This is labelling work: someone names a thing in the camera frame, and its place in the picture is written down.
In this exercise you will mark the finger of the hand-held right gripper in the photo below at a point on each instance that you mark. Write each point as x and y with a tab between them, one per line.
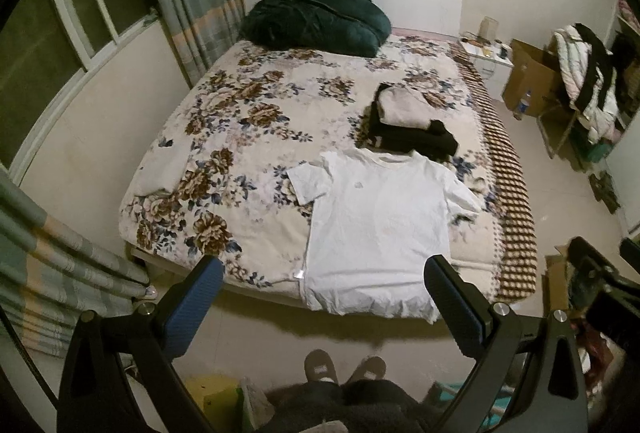
592	258

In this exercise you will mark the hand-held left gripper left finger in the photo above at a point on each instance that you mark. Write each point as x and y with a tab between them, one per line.
196	308

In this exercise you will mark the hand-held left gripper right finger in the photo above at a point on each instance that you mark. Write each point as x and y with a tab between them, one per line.
452	308

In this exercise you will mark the white t-shirt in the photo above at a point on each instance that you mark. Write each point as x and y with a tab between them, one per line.
380	233

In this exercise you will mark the chair with clothes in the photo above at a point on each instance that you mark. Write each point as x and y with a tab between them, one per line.
590	73

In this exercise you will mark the small cardboard box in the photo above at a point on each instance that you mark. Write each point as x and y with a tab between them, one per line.
556	278

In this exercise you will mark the dark floor item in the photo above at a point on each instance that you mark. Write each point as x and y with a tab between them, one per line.
606	193

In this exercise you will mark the yellow box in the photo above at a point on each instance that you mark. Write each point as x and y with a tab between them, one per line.
210	400

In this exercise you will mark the person's grey slipper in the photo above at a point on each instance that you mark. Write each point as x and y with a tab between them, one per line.
321	365
369	368

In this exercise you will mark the green bin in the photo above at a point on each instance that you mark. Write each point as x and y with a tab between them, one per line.
597	154

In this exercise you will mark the wooden chair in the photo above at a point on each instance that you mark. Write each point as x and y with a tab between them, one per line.
560	128

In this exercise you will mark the white folded cloth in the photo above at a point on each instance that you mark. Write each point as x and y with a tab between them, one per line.
160	168

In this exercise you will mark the person's dark trousers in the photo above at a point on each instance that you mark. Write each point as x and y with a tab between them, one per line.
345	405

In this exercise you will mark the black patterned garment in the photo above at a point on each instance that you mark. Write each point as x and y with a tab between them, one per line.
430	143

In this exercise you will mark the plastic water bottle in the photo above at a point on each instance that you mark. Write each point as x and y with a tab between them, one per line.
523	105

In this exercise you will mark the floral blanket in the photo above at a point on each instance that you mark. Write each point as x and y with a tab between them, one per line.
240	123

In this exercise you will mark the large cardboard box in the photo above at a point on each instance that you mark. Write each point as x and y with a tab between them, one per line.
532	75

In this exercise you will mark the cream folded garment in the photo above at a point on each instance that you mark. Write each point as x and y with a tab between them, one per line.
405	105

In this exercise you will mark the white nightstand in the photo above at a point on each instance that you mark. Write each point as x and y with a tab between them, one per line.
492	63

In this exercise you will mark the white wardrobe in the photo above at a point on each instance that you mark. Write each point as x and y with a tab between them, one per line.
630	33

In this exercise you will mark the white bed headboard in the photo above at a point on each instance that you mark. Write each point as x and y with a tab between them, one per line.
415	0

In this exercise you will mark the dark green quilt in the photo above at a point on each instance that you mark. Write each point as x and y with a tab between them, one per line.
315	20

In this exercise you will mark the white framed window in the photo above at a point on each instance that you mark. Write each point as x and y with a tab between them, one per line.
60	28

